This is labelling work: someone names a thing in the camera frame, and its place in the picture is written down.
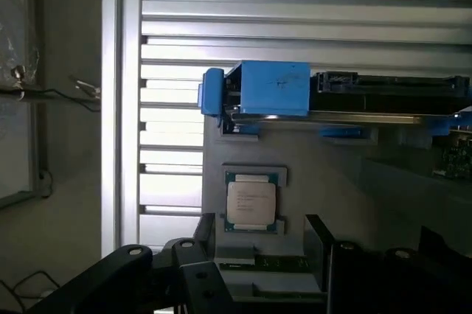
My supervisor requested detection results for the green circuit board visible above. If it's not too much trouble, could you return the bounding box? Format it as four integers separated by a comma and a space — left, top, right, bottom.
430, 125, 472, 183

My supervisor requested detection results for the thin black cable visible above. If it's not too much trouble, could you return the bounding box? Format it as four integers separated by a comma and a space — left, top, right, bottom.
20, 74, 103, 113

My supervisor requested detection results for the green RAM stick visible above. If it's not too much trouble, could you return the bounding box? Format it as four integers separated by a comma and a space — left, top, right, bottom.
218, 254, 311, 271

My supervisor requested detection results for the silver CPU on green board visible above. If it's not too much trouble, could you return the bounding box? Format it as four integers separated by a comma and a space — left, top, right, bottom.
223, 171, 278, 234

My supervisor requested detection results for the grey parts rack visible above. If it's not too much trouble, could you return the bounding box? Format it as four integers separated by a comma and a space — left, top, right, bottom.
200, 114, 472, 304

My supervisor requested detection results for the black floor cable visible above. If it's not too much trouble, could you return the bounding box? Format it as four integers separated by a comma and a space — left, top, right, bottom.
0, 268, 62, 310

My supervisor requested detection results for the white framed panel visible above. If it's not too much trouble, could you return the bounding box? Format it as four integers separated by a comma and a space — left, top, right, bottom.
0, 0, 51, 209

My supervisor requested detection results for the blue disk holder bracket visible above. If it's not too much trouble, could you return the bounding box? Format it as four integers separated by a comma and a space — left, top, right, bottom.
198, 60, 310, 118

